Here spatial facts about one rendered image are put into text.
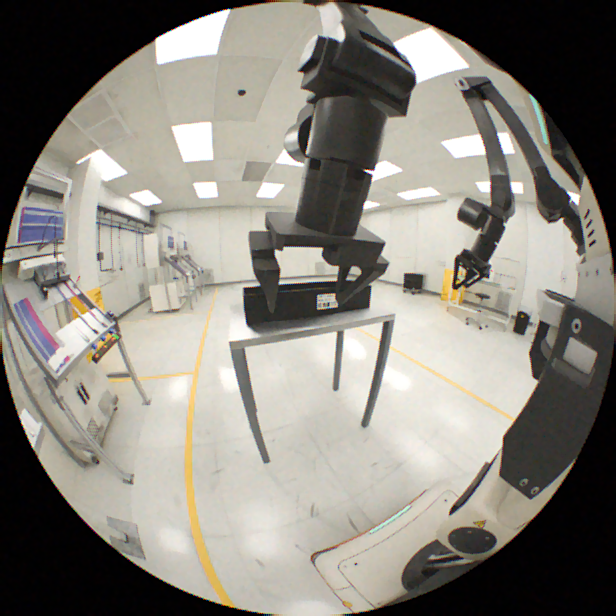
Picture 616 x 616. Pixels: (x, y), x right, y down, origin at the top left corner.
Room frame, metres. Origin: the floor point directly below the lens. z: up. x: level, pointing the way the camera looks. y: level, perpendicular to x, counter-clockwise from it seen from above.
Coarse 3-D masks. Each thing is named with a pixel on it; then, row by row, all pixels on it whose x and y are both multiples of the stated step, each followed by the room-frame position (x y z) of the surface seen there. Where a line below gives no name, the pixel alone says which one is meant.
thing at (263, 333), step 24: (240, 312) 0.73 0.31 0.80; (360, 312) 0.73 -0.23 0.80; (384, 312) 0.73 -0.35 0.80; (240, 336) 0.49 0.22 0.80; (264, 336) 0.50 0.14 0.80; (288, 336) 0.53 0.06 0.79; (336, 336) 1.12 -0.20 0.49; (384, 336) 0.72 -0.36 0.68; (240, 360) 0.47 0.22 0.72; (336, 360) 1.10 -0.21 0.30; (384, 360) 0.71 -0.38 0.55; (240, 384) 0.46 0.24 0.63; (336, 384) 1.09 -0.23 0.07; (264, 456) 0.46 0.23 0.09
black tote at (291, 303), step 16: (256, 288) 0.77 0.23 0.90; (288, 288) 0.82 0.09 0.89; (304, 288) 0.85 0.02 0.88; (320, 288) 0.70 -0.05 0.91; (368, 288) 0.80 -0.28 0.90; (256, 304) 0.61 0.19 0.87; (288, 304) 0.65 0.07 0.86; (304, 304) 0.68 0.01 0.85; (320, 304) 0.70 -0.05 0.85; (336, 304) 0.73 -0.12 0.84; (352, 304) 0.76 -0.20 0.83; (368, 304) 0.80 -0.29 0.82; (256, 320) 0.61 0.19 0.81; (272, 320) 0.63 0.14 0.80
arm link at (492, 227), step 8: (480, 216) 0.32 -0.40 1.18; (488, 216) 0.29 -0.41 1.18; (496, 216) 0.29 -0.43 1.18; (480, 224) 0.33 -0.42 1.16; (488, 224) 0.29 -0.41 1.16; (496, 224) 0.27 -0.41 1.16; (488, 232) 0.29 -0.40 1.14; (496, 232) 0.27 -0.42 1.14; (488, 240) 0.30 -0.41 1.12; (496, 240) 0.28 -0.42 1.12
